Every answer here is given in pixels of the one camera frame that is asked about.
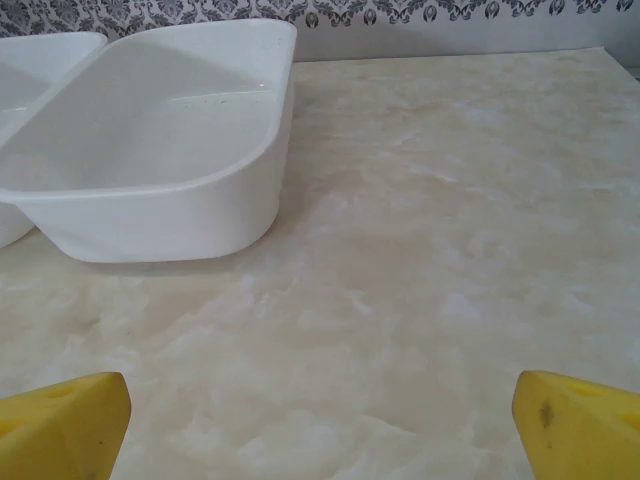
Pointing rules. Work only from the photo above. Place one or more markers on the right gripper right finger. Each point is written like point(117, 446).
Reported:
point(585, 435)

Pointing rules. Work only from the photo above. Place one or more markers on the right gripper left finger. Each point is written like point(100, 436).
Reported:
point(55, 430)

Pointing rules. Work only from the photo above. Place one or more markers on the white plastic tray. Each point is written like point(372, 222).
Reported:
point(30, 75)
point(150, 150)

